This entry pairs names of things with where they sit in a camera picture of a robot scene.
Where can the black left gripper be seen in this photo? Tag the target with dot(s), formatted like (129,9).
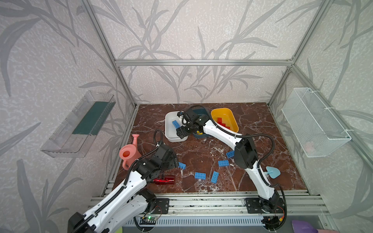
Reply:
(172,160)

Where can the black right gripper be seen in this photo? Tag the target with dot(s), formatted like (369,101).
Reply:
(184,128)

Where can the blue lego brick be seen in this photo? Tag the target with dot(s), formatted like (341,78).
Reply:
(214,177)
(176,124)
(223,163)
(199,175)
(182,166)
(230,154)

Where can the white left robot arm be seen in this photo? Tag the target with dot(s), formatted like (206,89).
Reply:
(129,199)

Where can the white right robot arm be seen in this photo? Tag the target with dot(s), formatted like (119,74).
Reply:
(245,153)

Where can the dark teal plastic bin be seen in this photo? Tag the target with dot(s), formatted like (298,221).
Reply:
(200,135)

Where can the white plastic bin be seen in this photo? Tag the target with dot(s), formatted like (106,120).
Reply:
(170,131)

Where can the pink watering can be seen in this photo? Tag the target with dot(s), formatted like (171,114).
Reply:
(130,153)

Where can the yellow plastic bin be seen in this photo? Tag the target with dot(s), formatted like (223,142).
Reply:
(227,117)

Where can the purple object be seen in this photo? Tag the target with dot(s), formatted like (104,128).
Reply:
(302,227)

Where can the clear wall shelf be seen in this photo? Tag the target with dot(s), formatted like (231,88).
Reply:
(76,134)

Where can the white wire basket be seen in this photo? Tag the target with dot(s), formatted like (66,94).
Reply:
(314,125)

